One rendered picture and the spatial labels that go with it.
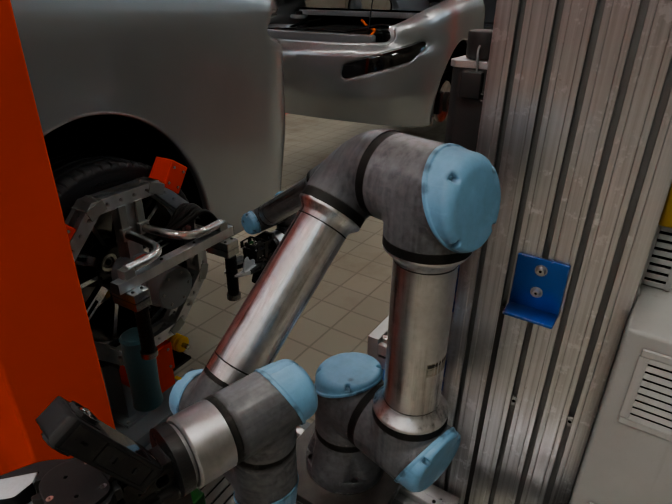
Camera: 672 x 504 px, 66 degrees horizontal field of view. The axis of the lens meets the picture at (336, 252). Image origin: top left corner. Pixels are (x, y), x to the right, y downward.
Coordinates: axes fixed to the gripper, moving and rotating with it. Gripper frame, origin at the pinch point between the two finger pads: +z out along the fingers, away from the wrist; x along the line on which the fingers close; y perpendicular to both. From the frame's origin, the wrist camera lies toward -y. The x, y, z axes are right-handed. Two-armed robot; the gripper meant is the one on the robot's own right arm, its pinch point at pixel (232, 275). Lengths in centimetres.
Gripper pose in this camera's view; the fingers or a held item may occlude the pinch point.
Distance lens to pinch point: 163.7
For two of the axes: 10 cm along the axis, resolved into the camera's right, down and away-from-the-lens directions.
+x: 8.6, 2.3, -4.5
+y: 0.1, -8.9, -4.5
